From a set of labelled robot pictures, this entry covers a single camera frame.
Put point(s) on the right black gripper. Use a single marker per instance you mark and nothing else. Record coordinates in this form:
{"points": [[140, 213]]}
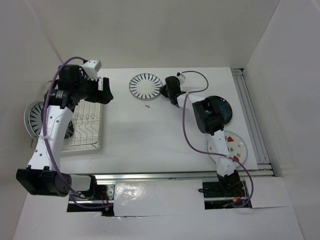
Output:
{"points": [[163, 92]]}

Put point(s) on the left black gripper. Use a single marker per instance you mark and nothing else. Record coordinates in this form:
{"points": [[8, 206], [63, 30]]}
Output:
{"points": [[104, 96]]}

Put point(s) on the blue striped plate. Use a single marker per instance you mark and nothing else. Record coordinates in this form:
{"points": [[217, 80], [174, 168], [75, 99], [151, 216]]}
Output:
{"points": [[35, 118], [145, 86]]}

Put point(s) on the dark blue glazed plate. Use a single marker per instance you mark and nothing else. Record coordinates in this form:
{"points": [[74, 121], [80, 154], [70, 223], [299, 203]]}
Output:
{"points": [[69, 131], [223, 108]]}

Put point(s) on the strawberry pattern plate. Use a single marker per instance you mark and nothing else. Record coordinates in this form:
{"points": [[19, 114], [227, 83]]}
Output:
{"points": [[26, 117], [236, 147]]}

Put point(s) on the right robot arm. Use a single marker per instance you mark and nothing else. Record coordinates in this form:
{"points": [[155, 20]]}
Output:
{"points": [[211, 114]]}

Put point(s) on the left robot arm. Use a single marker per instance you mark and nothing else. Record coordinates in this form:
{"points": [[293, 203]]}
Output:
{"points": [[71, 84]]}

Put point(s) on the white glossy cover sheet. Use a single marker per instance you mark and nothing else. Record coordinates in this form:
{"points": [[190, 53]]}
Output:
{"points": [[158, 198]]}

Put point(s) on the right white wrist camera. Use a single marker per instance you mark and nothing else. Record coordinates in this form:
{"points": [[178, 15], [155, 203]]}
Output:
{"points": [[181, 77]]}

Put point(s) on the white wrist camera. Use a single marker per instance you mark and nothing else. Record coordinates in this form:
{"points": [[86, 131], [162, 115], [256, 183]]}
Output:
{"points": [[181, 77], [91, 68]]}

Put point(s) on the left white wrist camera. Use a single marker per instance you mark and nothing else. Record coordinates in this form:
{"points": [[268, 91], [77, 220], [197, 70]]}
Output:
{"points": [[91, 68]]}

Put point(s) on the white wire dish rack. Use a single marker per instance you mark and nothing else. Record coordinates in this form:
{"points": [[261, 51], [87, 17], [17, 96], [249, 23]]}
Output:
{"points": [[86, 123]]}

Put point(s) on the aluminium rail frame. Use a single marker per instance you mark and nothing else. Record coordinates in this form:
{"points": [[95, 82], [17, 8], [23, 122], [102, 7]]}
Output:
{"points": [[144, 144]]}

